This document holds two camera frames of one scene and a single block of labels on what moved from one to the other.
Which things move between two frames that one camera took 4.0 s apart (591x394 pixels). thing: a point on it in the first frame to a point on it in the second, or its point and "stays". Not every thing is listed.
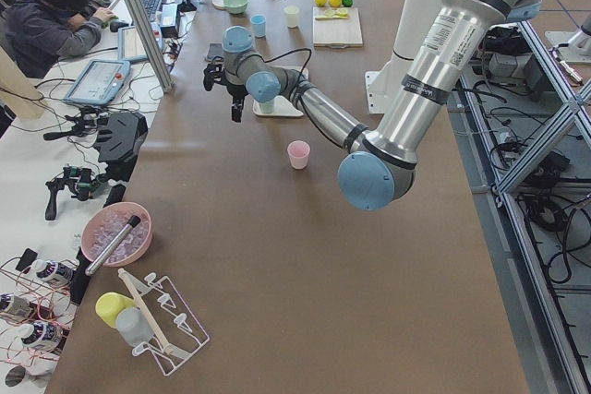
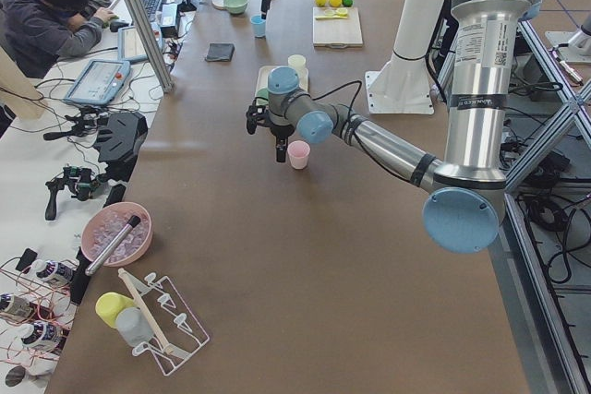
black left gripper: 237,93 to 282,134
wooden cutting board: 337,33 stays
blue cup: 259,24 stays
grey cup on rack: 133,326 stays
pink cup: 298,151 stays
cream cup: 292,16 to 297,62
